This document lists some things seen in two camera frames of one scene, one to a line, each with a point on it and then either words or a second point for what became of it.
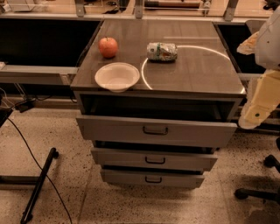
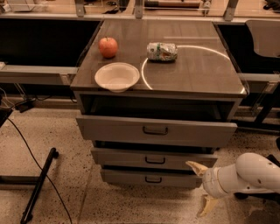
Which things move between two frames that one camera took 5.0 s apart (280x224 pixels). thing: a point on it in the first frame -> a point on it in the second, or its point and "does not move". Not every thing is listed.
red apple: (108, 46) does not move
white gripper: (269, 46) -> (212, 182)
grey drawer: (154, 159) does not move
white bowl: (117, 76) does not move
